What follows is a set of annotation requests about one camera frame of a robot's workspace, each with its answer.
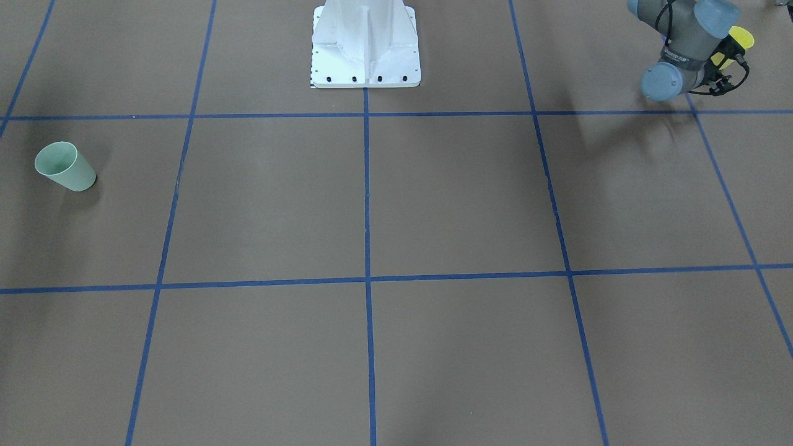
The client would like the green cup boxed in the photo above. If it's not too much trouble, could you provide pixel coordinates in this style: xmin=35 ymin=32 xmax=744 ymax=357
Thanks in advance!
xmin=34 ymin=141 xmax=97 ymax=192

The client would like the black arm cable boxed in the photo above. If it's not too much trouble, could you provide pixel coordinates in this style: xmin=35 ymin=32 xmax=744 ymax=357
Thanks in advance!
xmin=657 ymin=0 xmax=750 ymax=97

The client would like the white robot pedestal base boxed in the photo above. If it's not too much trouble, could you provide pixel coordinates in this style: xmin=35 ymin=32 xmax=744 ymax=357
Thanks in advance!
xmin=310 ymin=1 xmax=422 ymax=89

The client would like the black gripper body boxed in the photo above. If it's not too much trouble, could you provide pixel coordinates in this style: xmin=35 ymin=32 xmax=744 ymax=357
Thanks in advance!
xmin=706 ymin=55 xmax=744 ymax=87

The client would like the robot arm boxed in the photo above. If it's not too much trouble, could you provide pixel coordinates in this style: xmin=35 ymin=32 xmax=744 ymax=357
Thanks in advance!
xmin=626 ymin=1 xmax=750 ymax=102

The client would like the yellow cup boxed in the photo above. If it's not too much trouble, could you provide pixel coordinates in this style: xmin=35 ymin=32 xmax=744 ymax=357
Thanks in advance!
xmin=710 ymin=26 xmax=755 ymax=69

